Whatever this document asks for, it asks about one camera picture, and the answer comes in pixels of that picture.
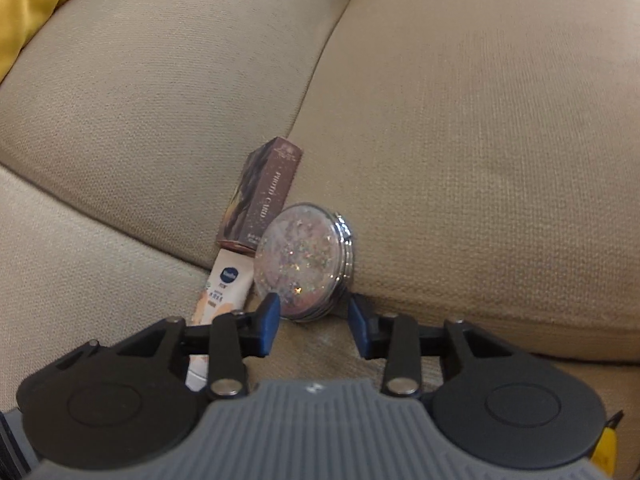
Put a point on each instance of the white hand cream tube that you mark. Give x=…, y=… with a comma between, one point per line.
x=225, y=280

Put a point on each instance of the beige fabric sofa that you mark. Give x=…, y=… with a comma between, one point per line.
x=450, y=160

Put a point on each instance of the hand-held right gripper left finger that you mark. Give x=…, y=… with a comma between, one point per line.
x=267, y=325

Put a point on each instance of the brown photo card box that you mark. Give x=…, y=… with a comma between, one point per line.
x=265, y=195

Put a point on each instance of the glitter compact mirror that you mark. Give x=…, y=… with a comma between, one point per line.
x=300, y=255

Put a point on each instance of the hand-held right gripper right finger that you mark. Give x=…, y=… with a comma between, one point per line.
x=360, y=327

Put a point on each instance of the yellow tape measure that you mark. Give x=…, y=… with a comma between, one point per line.
x=607, y=442

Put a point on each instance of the yellow pillow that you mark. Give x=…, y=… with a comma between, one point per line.
x=35, y=0

